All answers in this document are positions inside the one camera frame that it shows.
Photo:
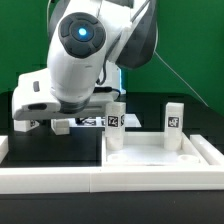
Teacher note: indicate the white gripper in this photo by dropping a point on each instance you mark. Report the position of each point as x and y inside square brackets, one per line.
[32, 100]

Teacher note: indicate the white U-shaped fence wall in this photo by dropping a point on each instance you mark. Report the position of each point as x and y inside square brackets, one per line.
[107, 179]

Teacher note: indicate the white square tabletop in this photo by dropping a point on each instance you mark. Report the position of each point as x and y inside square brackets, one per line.
[147, 149]

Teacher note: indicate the white sheet with fiducial markers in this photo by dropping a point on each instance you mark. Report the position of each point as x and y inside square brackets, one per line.
[131, 120]

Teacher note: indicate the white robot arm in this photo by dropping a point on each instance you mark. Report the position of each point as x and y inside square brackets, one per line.
[84, 35]

